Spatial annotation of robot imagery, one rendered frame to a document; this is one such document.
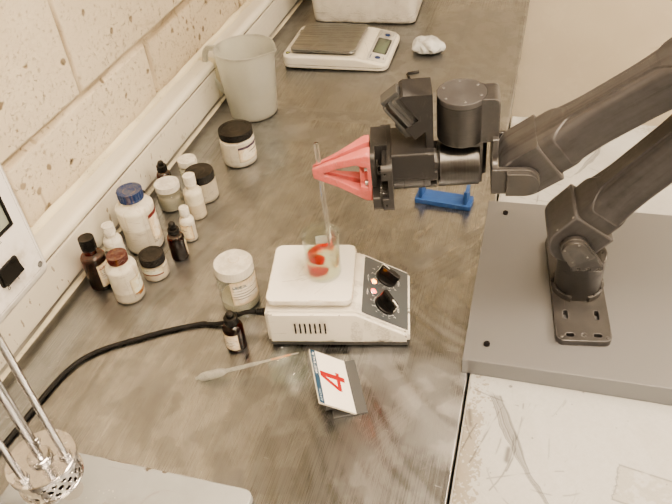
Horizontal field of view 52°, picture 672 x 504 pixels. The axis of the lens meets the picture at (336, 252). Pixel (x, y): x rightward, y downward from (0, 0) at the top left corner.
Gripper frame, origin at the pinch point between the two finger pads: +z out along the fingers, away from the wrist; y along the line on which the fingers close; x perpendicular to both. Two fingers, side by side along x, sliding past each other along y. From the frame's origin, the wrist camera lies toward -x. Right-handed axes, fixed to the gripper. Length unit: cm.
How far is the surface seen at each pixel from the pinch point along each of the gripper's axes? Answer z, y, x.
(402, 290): -9.3, -1.4, 22.7
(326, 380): 1.0, 14.7, 22.8
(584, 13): -66, -131, 38
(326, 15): 8, -110, 23
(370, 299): -4.9, 2.9, 20.0
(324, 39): 7, -89, 21
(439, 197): -16.5, -27.4, 25.4
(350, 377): -1.8, 12.1, 25.5
